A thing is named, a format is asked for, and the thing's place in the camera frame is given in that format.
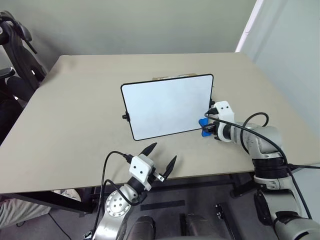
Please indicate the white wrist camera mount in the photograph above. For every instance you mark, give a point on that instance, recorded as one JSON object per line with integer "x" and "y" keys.
{"x": 225, "y": 110}
{"x": 140, "y": 167}

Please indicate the whiteboard with black frame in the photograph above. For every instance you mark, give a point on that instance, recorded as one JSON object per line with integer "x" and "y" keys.
{"x": 165, "y": 107}

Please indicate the black stand knob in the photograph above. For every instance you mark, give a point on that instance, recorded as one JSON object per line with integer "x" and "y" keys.
{"x": 124, "y": 116}
{"x": 212, "y": 102}

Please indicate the dark rounded shape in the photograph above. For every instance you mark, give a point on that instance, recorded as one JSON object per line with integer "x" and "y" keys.
{"x": 143, "y": 228}
{"x": 202, "y": 227}

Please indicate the white door frame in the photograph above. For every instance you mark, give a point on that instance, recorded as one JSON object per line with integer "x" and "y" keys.
{"x": 246, "y": 27}

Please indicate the black flat floor bar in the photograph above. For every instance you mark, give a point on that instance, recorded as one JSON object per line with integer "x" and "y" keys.
{"x": 223, "y": 220}

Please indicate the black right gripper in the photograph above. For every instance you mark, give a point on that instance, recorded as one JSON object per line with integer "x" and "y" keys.
{"x": 214, "y": 113}

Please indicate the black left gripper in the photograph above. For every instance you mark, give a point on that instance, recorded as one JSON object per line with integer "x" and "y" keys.
{"x": 151, "y": 176}

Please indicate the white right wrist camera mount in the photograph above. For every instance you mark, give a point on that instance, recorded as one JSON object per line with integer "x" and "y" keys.
{"x": 225, "y": 110}

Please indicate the grey crumpled cloth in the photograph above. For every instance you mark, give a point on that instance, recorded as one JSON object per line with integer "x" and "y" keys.
{"x": 20, "y": 208}

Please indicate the wooden whiteboard stand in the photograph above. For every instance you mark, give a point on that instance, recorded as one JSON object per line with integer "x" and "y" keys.
{"x": 172, "y": 76}

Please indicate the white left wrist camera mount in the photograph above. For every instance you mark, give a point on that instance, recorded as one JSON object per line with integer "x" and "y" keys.
{"x": 140, "y": 167}

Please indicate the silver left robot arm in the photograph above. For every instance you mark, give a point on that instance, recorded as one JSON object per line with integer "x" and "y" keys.
{"x": 117, "y": 207}

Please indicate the black floor tape strip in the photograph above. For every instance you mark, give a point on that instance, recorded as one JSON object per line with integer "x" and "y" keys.
{"x": 162, "y": 205}

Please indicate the black table frame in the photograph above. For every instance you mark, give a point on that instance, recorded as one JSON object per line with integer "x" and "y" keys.
{"x": 75, "y": 202}

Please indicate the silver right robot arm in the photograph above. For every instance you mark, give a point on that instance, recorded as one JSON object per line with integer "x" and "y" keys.
{"x": 265, "y": 150}

